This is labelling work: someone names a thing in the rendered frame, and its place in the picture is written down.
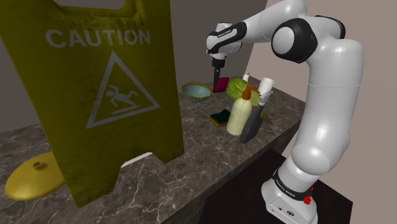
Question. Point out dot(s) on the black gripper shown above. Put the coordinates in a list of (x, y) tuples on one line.
[(217, 65)]

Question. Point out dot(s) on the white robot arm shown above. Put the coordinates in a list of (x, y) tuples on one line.
[(328, 93)]

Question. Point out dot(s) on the magenta box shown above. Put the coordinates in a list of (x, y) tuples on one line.
[(221, 85)]

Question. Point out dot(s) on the green cabbage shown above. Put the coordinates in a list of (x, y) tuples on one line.
[(237, 88)]

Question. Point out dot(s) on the small white bottle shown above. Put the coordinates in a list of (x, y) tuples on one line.
[(246, 76)]

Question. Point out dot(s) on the blue bowl with patterned rim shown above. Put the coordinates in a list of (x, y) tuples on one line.
[(196, 91)]

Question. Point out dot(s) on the yellow green sponge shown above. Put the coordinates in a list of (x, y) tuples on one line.
[(219, 118)]

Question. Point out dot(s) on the cream pump bottle brown top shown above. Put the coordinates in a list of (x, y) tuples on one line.
[(238, 116)]

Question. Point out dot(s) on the brown cone shape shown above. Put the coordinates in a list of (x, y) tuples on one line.
[(266, 118)]

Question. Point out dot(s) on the yellow caution floor sign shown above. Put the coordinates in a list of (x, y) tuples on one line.
[(102, 93)]

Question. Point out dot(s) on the white flat object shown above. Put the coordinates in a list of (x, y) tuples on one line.
[(136, 159)]

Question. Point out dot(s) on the dark robot stand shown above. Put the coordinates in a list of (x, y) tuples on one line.
[(248, 192)]

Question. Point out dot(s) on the yellow round lid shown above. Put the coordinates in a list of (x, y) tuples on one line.
[(31, 181)]

